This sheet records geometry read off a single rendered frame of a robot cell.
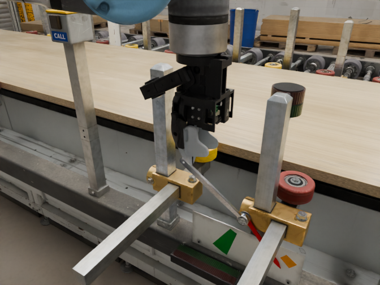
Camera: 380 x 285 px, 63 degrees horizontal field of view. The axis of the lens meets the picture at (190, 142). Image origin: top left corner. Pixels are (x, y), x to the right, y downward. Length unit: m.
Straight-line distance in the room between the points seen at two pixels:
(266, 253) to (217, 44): 0.36
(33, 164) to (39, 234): 0.84
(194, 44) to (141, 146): 0.67
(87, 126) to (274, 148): 0.51
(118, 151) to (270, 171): 0.71
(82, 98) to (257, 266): 0.57
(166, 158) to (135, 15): 0.47
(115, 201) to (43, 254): 0.98
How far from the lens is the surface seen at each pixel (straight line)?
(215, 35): 0.47
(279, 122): 0.56
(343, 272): 0.95
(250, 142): 0.84
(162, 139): 0.70
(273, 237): 0.62
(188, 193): 0.73
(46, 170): 1.18
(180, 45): 0.47
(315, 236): 0.95
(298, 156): 0.80
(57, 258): 1.85
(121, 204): 0.94
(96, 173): 0.95
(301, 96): 0.59
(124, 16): 0.29
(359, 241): 0.93
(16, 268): 1.88
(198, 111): 0.51
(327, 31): 6.42
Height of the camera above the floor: 1.29
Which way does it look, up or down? 28 degrees down
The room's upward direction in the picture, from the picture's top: straight up
